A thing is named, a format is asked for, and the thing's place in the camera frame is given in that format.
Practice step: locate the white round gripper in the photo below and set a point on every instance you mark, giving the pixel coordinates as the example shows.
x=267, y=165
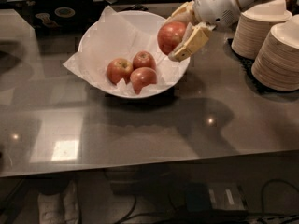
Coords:
x=214, y=7

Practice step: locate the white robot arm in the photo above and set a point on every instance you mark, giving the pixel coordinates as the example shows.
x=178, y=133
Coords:
x=201, y=17

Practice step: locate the black mat under plates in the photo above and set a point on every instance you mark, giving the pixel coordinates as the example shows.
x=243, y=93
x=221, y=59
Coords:
x=253, y=82

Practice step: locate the black power adapter box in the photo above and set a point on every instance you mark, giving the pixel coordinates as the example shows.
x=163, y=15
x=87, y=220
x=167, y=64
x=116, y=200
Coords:
x=197, y=198

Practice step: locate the red apple back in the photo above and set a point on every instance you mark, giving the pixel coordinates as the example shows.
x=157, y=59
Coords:
x=144, y=59

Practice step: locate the white bowl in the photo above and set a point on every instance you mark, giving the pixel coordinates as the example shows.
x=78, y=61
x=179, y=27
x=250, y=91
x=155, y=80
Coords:
x=102, y=31

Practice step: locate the front stack of paper plates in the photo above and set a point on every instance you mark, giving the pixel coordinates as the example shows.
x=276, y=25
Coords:
x=277, y=63

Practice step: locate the white paper liner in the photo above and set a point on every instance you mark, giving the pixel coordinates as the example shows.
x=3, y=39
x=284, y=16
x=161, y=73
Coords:
x=109, y=41

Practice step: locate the red apple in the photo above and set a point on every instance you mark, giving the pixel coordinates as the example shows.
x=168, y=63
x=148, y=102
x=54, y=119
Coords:
x=144, y=59
x=170, y=35
x=119, y=69
x=142, y=77

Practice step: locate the back stack of paper plates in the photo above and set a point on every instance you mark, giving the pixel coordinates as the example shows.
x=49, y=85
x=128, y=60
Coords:
x=254, y=25

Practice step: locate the black laptop with stickers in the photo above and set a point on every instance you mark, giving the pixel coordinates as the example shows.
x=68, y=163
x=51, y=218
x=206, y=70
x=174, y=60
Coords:
x=64, y=15

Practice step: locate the white shoe under table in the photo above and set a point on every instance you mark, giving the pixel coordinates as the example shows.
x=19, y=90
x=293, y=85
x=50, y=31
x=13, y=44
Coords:
x=59, y=208

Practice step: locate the stack of paper plates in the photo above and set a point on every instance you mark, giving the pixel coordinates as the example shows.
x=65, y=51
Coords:
x=277, y=63
x=254, y=25

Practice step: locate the red apple front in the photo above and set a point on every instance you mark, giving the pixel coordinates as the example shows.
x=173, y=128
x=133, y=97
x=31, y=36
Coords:
x=142, y=77

